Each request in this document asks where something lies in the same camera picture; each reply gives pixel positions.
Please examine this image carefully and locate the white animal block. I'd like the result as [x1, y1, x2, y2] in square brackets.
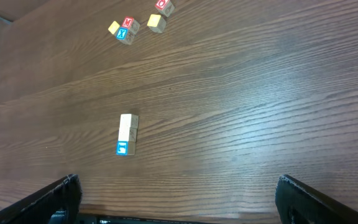
[119, 114, 139, 129]

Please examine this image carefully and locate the yellow block left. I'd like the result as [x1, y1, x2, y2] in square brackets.
[108, 21, 120, 36]

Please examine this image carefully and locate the red M block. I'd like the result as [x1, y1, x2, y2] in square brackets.
[121, 16, 140, 35]

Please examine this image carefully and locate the yellow block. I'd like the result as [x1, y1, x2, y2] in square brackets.
[147, 14, 167, 33]
[108, 21, 120, 36]

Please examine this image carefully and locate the white W block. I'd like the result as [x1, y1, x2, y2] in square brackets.
[117, 127, 137, 142]

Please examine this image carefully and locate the red O block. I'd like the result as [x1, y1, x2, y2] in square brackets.
[155, 0, 175, 17]

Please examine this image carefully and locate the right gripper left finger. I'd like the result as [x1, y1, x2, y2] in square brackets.
[0, 174, 82, 224]

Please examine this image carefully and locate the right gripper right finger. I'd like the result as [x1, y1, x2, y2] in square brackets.
[275, 175, 358, 224]

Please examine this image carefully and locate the blue L block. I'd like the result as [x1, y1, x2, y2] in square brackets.
[116, 141, 136, 156]

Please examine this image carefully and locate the yellow block centre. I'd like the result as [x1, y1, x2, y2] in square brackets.
[147, 14, 167, 33]

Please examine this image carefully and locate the blue X block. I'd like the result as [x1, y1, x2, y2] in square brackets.
[116, 27, 135, 45]

